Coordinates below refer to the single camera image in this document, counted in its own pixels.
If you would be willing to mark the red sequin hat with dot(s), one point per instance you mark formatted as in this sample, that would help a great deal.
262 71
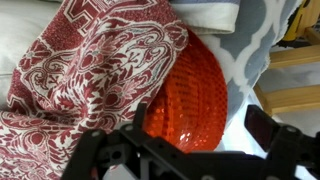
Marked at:
193 100

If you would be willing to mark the grey white patterned blanket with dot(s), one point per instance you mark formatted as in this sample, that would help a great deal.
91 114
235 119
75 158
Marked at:
246 43

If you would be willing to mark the red patterned fringed blanket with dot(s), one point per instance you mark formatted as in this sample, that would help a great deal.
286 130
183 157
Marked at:
83 66

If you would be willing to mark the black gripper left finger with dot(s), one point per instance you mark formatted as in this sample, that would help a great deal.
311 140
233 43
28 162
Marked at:
100 150

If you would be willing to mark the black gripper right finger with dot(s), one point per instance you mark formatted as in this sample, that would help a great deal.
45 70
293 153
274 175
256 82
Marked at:
290 146

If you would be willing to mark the beige sofa back cushion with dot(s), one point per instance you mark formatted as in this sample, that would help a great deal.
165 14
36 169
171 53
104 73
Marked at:
20 33

